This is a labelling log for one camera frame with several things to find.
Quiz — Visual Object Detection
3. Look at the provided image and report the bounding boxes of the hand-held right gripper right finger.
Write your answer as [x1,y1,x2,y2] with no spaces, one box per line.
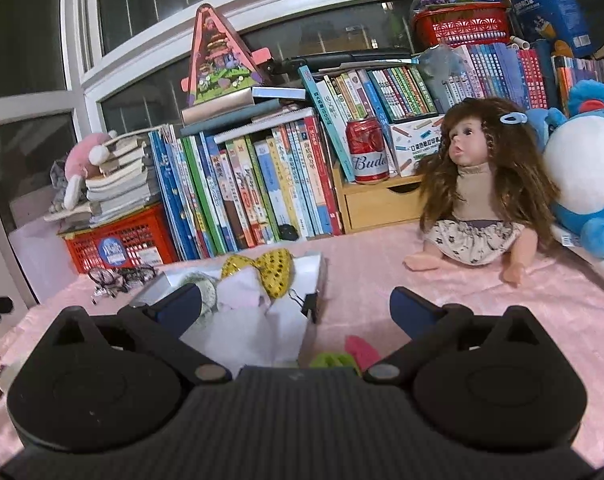
[363,283,562,386]

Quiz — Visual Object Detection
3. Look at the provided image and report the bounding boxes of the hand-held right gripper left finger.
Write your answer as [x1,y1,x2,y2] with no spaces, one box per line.
[29,280,233,386]

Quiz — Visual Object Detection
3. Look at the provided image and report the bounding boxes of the green patterned cloth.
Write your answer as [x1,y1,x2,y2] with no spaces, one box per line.
[174,270,217,331]

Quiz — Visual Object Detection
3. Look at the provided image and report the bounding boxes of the gold sequin bow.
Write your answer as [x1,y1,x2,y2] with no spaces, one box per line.
[221,247,295,298]

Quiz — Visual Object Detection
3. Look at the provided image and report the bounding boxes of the white cardboard box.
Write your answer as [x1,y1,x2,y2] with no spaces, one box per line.
[127,252,329,367]

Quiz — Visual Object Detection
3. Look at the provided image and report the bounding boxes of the grey-blue soft toy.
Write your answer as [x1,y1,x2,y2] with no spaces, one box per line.
[416,42,465,111]

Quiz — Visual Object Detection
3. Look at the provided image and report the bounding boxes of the pink tablecloth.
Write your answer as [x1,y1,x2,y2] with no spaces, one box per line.
[0,222,604,466]

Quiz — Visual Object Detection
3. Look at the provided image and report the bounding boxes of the red plastic crate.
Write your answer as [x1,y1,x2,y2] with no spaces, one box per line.
[62,204,179,275]

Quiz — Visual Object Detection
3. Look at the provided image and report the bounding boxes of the black eyeglasses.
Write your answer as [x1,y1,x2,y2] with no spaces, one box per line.
[87,264,159,306]

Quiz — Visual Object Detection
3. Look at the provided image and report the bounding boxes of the lime green cloth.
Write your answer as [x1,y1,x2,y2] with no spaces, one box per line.
[309,352,363,372]

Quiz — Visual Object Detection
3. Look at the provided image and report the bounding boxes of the black binder clip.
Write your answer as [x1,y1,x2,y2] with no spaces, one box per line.
[288,287,319,323]

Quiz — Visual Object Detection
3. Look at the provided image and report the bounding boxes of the small wooden drawer box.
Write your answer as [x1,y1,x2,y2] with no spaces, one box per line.
[332,160,433,235]

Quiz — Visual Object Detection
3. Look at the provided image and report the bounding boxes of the brown-haired baby doll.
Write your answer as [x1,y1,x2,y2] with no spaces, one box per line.
[404,97,562,287]

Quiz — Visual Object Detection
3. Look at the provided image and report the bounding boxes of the stack of worn books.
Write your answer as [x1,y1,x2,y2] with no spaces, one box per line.
[44,132,163,233]

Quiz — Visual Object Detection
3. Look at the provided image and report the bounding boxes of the row of children's books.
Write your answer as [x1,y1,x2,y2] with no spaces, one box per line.
[147,42,604,262]

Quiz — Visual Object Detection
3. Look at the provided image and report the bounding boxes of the white translucent plastic container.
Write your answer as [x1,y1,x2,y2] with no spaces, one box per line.
[9,215,80,306]

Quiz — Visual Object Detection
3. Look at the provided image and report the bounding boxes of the white printed carton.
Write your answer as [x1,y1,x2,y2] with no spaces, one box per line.
[388,114,447,178]

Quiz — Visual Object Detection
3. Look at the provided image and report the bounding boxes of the red drink can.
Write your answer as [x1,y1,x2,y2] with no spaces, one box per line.
[345,116,391,185]

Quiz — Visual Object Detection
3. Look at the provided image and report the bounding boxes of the grey plush toy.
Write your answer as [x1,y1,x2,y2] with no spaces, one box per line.
[47,159,75,216]

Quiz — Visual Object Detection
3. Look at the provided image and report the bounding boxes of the pink plush rabbit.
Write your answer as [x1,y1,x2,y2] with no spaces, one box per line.
[63,131,119,210]

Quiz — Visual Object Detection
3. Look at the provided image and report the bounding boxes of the blue white plush toy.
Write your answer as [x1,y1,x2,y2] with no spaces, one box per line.
[524,80,604,261]

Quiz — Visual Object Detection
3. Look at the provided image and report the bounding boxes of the pink triangular toy house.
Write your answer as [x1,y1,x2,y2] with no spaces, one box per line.
[180,4,275,108]

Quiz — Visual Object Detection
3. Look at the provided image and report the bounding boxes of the long black object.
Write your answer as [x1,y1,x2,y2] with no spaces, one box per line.
[274,49,413,75]

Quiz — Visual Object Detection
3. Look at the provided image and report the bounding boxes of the red plastic basket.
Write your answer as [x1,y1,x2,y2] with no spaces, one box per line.
[413,2,515,50]

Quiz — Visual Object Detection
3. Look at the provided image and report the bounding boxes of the blue cardboard box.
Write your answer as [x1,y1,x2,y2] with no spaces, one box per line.
[499,0,595,58]

